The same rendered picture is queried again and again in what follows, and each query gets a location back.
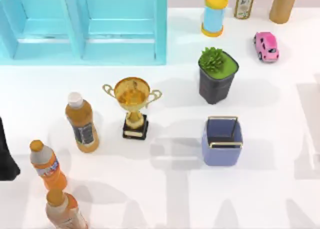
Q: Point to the gold trophy on black base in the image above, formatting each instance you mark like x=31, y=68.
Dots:
x=131, y=96

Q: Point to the black pot with green plant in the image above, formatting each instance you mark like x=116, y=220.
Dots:
x=216, y=82

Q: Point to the brown bottle with white cap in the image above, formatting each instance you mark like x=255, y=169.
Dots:
x=81, y=124

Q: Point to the blue can with yellow lid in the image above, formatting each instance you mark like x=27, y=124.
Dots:
x=214, y=16

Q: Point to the light blue rack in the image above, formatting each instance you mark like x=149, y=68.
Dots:
x=75, y=26

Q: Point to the pink toy car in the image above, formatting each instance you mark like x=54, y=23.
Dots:
x=267, y=46

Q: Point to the orange bottle with blue label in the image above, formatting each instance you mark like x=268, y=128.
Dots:
x=47, y=164

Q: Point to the olive bottle with pale label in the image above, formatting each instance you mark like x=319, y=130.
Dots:
x=245, y=4

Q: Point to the orange bottle with pale label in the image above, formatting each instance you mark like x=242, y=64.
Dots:
x=63, y=211

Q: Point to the tan brown bottle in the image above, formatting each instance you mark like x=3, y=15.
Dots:
x=282, y=6

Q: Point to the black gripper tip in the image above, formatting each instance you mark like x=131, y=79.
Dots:
x=6, y=161

